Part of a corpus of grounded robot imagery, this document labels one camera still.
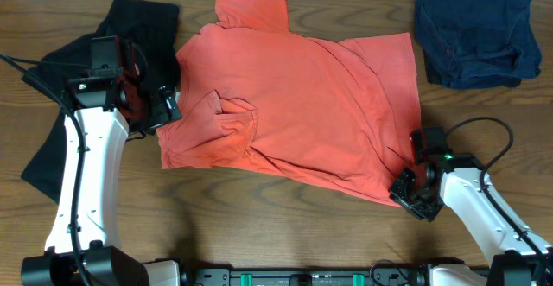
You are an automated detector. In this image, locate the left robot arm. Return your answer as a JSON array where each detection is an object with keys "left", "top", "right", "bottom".
[{"left": 21, "top": 36, "right": 182, "bottom": 286}]

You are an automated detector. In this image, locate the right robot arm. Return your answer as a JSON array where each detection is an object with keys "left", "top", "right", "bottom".
[{"left": 389, "top": 127, "right": 552, "bottom": 285}]

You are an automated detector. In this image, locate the folded dark blue garment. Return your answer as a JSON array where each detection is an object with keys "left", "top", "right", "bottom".
[{"left": 414, "top": 0, "right": 542, "bottom": 90}]

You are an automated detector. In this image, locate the red t-shirt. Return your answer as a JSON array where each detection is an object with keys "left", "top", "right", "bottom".
[{"left": 157, "top": 0, "right": 421, "bottom": 205}]

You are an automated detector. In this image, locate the black t-shirt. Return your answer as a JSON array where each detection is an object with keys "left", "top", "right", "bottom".
[{"left": 21, "top": 0, "right": 180, "bottom": 202}]

